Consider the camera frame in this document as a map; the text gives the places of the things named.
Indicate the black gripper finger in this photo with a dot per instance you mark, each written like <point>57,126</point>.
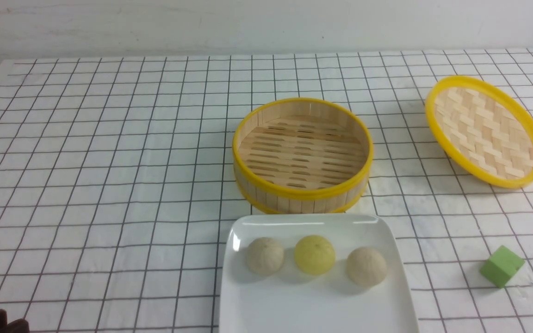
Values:
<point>17,326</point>

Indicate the white steamed bun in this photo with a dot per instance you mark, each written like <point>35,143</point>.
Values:
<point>366,267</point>
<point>265,256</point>

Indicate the yellow steamed bun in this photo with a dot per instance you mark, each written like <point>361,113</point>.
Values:
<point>314,255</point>

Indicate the bamboo steamer lid yellow rim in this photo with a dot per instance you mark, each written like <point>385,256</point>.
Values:
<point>483,130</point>

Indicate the white square ceramic plate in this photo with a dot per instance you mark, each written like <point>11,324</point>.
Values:
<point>291,301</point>

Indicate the white grid-pattern tablecloth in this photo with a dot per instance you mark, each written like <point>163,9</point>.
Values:
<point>117,189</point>

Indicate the bamboo steamer basket yellow rim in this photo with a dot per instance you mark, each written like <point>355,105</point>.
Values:
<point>302,156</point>

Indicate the green foam cube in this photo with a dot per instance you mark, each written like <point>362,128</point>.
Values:
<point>501,266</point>

